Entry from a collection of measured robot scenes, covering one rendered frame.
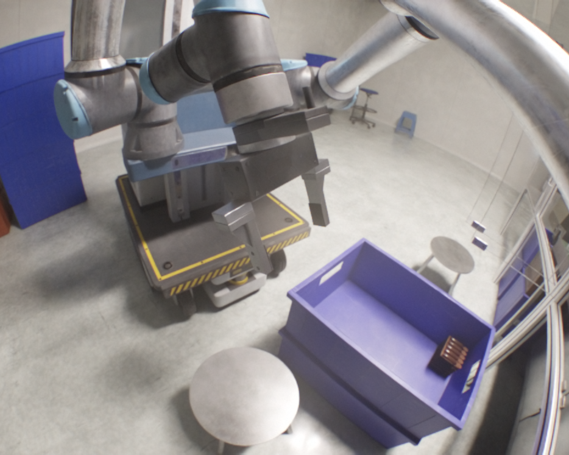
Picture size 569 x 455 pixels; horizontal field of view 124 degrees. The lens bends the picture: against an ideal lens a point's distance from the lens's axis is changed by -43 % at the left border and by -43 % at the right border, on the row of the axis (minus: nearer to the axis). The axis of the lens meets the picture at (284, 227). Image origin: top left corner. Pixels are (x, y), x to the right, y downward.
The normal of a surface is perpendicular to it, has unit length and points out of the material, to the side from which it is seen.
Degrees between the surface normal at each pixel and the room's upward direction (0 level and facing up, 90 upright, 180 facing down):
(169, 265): 0
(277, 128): 97
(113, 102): 97
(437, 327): 90
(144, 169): 90
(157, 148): 70
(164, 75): 102
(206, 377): 0
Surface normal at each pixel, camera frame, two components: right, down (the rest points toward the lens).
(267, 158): 0.70, 0.14
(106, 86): 0.81, 0.54
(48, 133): 0.73, 0.48
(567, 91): -0.83, -0.14
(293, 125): -0.35, 0.49
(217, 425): 0.13, -0.79
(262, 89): 0.30, 0.36
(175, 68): -0.33, 0.76
